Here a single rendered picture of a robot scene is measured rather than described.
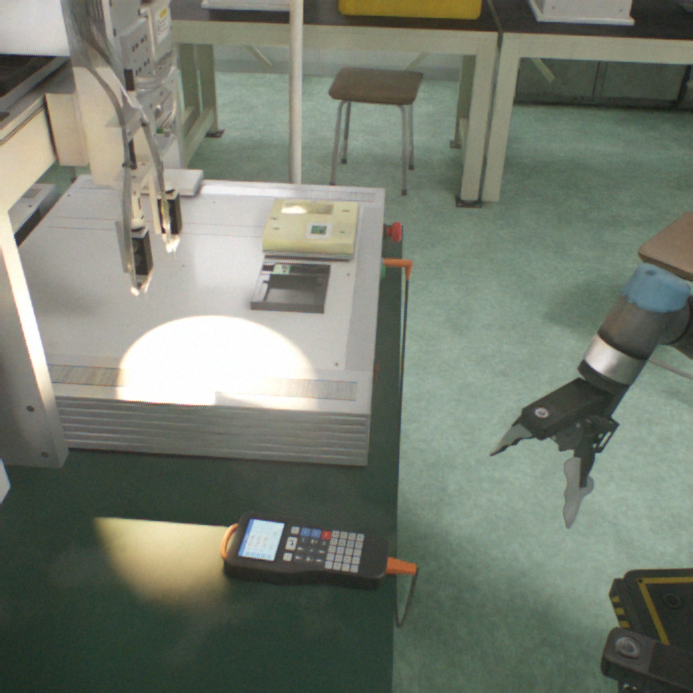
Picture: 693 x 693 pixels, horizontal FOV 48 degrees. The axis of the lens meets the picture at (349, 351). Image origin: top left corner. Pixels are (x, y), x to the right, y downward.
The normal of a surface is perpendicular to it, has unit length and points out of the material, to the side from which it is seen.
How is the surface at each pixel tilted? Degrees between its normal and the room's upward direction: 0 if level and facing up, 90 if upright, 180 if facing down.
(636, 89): 89
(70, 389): 0
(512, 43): 90
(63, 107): 90
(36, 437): 90
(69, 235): 0
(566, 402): 6
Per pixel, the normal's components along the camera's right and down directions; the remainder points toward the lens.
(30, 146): 1.00, 0.06
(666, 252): -0.10, -0.72
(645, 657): -0.04, -0.86
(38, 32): -0.07, 0.58
